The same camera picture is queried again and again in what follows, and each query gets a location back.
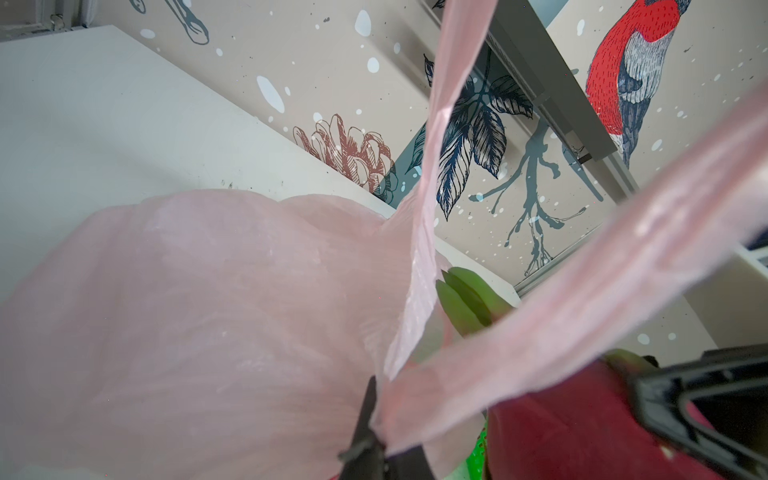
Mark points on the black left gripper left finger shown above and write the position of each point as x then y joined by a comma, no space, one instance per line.
365,459

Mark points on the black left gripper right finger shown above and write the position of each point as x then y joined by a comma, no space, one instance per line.
714,409

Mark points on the green plastic perforated basket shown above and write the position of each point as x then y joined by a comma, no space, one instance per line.
476,462

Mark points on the pink plastic bag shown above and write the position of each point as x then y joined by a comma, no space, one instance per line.
220,334

